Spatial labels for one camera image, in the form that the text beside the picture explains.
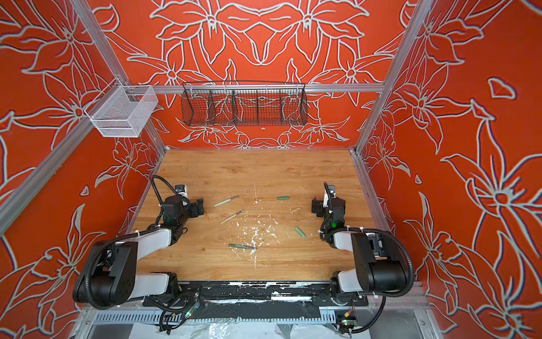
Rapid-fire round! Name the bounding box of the light green pen cap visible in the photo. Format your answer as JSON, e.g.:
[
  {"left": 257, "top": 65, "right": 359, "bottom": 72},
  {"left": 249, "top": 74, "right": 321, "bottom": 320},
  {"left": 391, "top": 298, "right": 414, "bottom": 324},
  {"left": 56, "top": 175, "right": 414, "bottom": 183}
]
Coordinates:
[{"left": 295, "top": 227, "right": 306, "bottom": 239}]

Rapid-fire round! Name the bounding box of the light green pen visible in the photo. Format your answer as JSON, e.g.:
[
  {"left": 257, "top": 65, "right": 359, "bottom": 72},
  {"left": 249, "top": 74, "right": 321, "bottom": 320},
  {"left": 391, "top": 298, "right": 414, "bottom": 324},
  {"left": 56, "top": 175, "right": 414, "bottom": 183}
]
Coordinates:
[{"left": 214, "top": 196, "right": 239, "bottom": 207}]

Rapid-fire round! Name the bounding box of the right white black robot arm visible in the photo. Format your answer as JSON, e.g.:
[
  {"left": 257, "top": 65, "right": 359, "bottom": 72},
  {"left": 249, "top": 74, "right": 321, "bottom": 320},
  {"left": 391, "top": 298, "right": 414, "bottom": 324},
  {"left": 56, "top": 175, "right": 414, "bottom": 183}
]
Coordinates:
[{"left": 311, "top": 183, "right": 415, "bottom": 297}]

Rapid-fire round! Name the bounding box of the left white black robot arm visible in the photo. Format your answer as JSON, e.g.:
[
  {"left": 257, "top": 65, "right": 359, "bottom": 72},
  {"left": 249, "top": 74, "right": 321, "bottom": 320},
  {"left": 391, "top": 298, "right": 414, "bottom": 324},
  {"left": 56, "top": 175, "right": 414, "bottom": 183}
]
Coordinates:
[{"left": 72, "top": 175, "right": 205, "bottom": 310}]

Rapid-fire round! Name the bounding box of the beige pen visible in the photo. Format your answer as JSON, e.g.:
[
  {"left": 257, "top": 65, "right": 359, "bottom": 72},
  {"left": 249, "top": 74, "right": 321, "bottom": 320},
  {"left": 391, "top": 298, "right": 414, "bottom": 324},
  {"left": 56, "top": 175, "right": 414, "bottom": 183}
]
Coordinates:
[{"left": 220, "top": 209, "right": 244, "bottom": 225}]

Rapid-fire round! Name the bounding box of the dark green pen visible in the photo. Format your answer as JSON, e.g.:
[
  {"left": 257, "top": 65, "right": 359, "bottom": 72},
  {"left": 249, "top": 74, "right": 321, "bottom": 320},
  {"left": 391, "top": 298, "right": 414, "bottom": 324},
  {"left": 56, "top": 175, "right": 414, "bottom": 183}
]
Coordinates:
[{"left": 228, "top": 244, "right": 257, "bottom": 251}]

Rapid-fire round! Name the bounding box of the clear plastic bin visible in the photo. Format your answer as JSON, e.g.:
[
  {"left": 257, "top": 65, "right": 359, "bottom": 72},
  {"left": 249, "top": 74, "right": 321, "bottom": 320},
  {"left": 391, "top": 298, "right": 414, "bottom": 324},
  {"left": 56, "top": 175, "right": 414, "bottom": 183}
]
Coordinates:
[{"left": 85, "top": 85, "right": 158, "bottom": 138}]

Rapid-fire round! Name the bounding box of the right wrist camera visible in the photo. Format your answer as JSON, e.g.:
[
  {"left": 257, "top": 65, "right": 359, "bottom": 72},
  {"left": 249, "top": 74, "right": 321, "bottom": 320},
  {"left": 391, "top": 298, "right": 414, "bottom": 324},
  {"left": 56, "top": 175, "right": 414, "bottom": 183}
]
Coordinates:
[{"left": 325, "top": 185, "right": 336, "bottom": 201}]

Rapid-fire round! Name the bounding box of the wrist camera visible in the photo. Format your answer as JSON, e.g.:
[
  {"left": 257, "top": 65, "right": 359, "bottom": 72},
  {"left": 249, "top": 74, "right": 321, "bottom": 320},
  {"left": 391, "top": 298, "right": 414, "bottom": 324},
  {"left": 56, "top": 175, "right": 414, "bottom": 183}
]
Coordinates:
[
  {"left": 325, "top": 185, "right": 336, "bottom": 201},
  {"left": 174, "top": 184, "right": 188, "bottom": 197}
]

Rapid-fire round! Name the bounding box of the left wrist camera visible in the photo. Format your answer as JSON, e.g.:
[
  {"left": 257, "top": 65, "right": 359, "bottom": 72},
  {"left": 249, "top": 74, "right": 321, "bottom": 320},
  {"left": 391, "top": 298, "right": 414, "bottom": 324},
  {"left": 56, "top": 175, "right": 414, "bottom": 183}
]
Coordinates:
[{"left": 174, "top": 184, "right": 188, "bottom": 197}]

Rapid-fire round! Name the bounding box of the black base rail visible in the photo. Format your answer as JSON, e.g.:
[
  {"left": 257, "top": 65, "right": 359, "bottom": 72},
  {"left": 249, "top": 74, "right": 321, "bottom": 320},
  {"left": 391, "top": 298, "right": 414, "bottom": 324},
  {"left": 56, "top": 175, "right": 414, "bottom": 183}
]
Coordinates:
[{"left": 157, "top": 281, "right": 368, "bottom": 307}]

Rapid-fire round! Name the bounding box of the left base cable bundle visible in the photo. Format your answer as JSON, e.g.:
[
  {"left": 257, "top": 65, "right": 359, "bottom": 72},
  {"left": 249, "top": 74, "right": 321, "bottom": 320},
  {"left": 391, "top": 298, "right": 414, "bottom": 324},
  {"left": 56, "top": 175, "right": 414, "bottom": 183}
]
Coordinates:
[{"left": 145, "top": 292, "right": 200, "bottom": 336}]

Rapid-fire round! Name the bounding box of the black wire basket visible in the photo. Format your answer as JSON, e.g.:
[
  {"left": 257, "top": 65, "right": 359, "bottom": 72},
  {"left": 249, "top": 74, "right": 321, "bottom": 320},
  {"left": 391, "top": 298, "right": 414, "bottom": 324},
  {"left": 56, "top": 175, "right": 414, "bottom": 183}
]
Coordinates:
[{"left": 181, "top": 82, "right": 309, "bottom": 127}]

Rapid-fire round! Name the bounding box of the right base cable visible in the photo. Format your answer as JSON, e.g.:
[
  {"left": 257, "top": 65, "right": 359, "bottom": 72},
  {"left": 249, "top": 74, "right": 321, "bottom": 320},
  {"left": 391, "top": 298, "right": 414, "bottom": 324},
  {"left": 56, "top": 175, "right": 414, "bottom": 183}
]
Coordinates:
[{"left": 336, "top": 295, "right": 387, "bottom": 336}]

